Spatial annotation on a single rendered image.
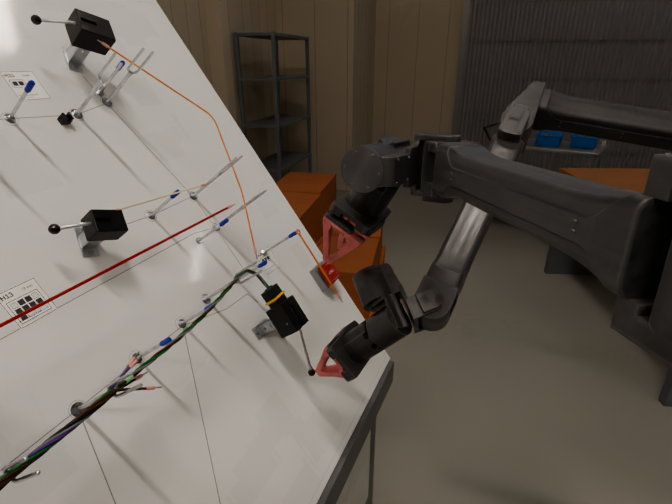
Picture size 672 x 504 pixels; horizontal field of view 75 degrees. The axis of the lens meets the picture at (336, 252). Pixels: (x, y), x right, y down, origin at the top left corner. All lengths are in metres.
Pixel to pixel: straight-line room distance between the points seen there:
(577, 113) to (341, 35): 4.87
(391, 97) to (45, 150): 6.23
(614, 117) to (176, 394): 0.86
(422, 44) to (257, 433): 6.29
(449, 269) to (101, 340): 0.52
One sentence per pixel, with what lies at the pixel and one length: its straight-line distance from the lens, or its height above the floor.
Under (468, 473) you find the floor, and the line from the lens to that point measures 2.11.
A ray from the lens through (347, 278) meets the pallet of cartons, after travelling 2.57.
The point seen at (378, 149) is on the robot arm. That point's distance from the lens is 0.54.
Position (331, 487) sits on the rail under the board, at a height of 0.86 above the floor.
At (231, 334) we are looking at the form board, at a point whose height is 1.13.
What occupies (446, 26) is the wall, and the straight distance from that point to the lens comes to 6.74.
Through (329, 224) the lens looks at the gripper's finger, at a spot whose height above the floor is 1.35.
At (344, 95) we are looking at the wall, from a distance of 5.67.
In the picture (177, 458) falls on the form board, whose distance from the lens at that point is 0.70.
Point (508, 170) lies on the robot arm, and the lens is 0.43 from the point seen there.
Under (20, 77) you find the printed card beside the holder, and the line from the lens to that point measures 0.86.
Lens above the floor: 1.56
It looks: 23 degrees down
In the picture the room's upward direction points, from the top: straight up
